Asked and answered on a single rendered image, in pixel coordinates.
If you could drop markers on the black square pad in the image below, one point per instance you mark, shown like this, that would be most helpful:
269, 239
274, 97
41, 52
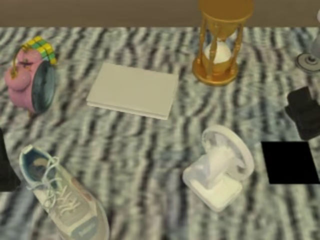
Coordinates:
290, 162

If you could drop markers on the grey round metal disc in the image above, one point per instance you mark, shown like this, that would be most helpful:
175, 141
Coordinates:
308, 61

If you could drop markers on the white desk fan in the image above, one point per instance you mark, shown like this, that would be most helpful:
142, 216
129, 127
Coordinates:
220, 160

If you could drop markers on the grey white lace-up sneaker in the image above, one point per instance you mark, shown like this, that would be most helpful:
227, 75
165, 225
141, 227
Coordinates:
65, 200

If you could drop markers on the pink alarm clock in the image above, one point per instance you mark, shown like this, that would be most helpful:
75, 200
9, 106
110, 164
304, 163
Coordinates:
22, 82

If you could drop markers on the golden hourglass with white sand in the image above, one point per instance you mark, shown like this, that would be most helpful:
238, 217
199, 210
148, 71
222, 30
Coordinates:
217, 52

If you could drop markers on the closed white book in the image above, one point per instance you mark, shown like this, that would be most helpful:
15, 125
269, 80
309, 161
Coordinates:
135, 90

